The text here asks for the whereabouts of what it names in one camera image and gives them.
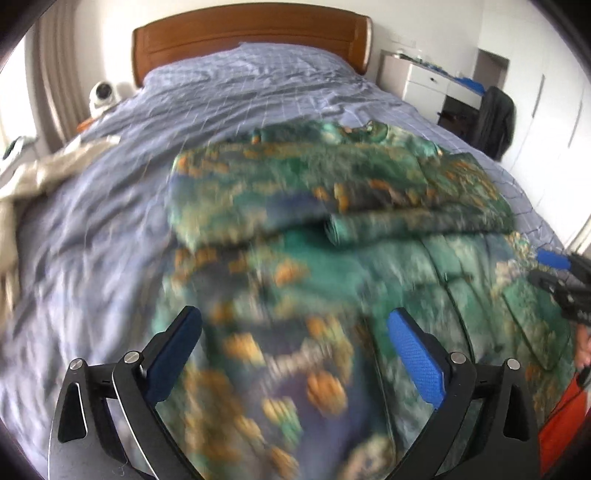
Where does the beige curtain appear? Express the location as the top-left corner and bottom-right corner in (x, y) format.
(37, 9), (79, 153)

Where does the white window ledge cabinet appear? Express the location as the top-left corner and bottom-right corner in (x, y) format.
(0, 136), (40, 185)

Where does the orange fleece blanket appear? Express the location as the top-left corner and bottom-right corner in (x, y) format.
(538, 369), (591, 476)

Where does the person's right hand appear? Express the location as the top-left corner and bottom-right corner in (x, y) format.
(575, 323), (591, 370)

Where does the white desk with drawers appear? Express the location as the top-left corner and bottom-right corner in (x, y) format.
(381, 50), (485, 125)

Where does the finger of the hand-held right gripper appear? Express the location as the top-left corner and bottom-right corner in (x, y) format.
(527, 269), (591, 326)
(537, 250), (591, 280)

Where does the white wardrobe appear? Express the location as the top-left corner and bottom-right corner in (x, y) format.
(475, 46), (591, 245)

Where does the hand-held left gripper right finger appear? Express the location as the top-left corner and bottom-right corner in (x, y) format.
(387, 308), (541, 480)

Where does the green patterned padded jacket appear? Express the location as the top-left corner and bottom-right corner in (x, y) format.
(161, 119), (578, 480)

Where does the cream fleece blanket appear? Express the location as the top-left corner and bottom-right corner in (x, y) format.
(0, 136), (121, 296)

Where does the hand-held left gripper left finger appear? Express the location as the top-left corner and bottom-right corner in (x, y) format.
(47, 305), (204, 480)

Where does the bed with blue sheet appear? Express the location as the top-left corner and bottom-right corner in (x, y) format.
(0, 41), (573, 462)

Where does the black jacket on chair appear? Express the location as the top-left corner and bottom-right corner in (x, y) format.
(475, 87), (515, 160)

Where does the white round camera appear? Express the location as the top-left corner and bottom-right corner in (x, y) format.
(89, 80), (132, 116)

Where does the wooden headboard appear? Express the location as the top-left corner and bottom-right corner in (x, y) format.
(132, 8), (373, 88)

